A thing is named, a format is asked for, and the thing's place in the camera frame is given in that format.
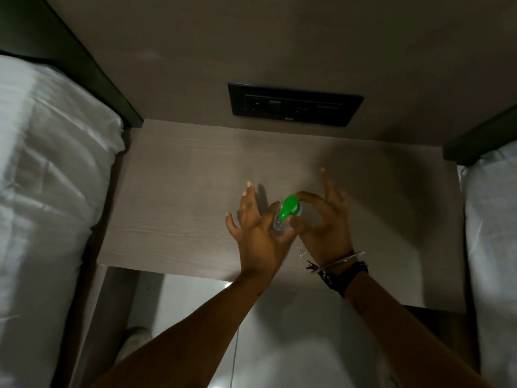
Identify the person's right hand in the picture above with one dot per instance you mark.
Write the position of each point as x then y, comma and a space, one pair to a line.
329, 234

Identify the person's left hand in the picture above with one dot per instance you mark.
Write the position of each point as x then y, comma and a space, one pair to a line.
258, 242

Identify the person's left little finger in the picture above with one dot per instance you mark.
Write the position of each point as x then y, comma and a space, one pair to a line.
232, 225

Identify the person's right thumb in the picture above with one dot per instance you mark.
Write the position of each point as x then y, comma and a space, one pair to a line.
299, 226

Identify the person's right middle finger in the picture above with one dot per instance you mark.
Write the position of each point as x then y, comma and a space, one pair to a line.
328, 185

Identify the person's left middle finger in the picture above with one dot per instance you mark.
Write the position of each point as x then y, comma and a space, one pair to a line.
252, 200

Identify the clear bottle with green cap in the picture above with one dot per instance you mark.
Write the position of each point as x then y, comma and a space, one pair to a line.
288, 208

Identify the person's right forearm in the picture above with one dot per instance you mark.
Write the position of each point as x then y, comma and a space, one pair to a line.
404, 339

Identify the person's left forearm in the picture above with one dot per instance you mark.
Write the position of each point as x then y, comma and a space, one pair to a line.
194, 335

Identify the silver bangle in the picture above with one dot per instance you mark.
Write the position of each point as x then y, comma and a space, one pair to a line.
343, 260

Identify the grey wooden bedside table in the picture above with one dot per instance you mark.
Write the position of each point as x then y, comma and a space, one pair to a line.
109, 303

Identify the short dark headboard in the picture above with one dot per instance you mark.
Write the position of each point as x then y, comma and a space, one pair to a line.
484, 139

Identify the white bed with narrow sheet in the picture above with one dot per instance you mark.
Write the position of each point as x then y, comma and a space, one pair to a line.
492, 246

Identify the white bed with wide sheet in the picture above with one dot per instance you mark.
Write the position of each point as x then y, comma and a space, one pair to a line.
44, 197

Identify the long dark headboard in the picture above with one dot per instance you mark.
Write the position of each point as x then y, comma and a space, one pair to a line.
60, 40

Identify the black wall socket panel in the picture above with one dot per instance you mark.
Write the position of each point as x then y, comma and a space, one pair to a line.
295, 105

